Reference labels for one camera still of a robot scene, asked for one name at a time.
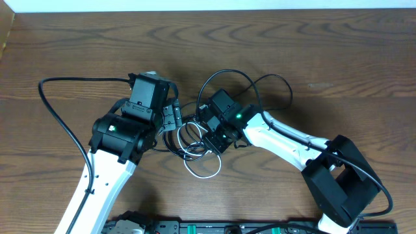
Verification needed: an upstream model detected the white USB-C cable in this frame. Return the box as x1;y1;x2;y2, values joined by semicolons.
176;120;222;179

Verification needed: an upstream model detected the black USB cable short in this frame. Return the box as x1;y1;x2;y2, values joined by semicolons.
162;114;211;162

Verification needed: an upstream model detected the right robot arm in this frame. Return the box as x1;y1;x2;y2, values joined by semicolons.
198;89;382;233

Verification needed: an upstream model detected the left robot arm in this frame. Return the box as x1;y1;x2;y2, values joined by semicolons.
56;71;181;233

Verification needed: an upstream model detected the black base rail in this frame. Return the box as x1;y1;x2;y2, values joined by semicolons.
102;211;399;234

